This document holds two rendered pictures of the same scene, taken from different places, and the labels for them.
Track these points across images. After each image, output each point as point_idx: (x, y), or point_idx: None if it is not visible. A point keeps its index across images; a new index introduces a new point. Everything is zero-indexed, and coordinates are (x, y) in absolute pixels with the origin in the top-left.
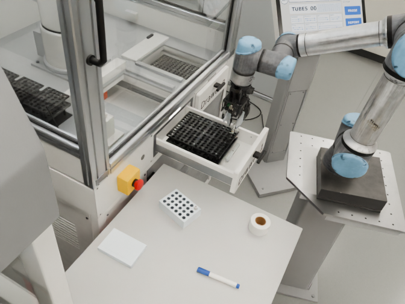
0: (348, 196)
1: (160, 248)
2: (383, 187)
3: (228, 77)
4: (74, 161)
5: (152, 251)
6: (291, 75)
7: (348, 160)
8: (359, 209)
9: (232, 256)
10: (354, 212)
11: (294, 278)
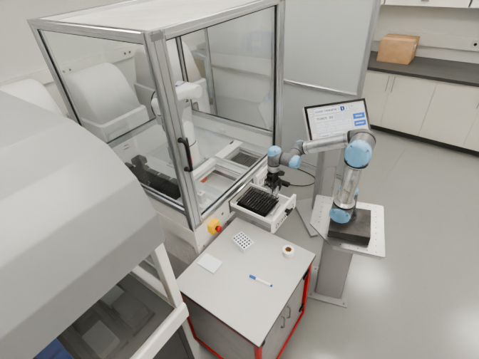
0: (346, 234)
1: (230, 264)
2: (369, 229)
3: None
4: (183, 216)
5: (226, 266)
6: (297, 166)
7: (336, 213)
8: (354, 243)
9: (271, 269)
10: (351, 244)
11: (329, 290)
